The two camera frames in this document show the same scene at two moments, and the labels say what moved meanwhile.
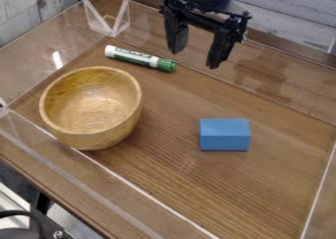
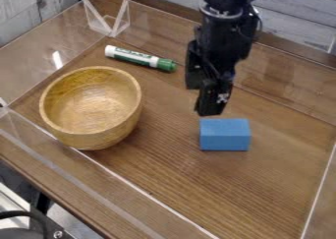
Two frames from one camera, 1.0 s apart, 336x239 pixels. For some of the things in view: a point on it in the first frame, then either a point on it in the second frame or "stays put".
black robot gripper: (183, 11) -> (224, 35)
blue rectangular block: (224, 134) stays put
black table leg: (41, 203) stays put
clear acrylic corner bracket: (104, 24) stays put
